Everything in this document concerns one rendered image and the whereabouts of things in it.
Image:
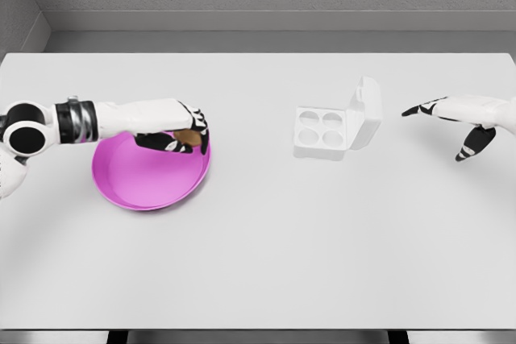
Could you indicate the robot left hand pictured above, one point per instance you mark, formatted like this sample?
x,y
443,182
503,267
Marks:
x,y
169,116

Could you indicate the white egg box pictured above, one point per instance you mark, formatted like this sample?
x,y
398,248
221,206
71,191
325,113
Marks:
x,y
336,126

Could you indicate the pink round bowl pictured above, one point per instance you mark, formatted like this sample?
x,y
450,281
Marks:
x,y
149,175

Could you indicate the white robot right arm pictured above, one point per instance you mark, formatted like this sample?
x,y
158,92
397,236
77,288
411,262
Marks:
x,y
506,113

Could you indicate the brown egg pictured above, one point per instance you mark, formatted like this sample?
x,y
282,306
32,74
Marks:
x,y
188,138

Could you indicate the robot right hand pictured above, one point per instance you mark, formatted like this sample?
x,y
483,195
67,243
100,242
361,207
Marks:
x,y
459,110

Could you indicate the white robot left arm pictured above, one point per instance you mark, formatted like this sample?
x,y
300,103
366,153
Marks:
x,y
80,122

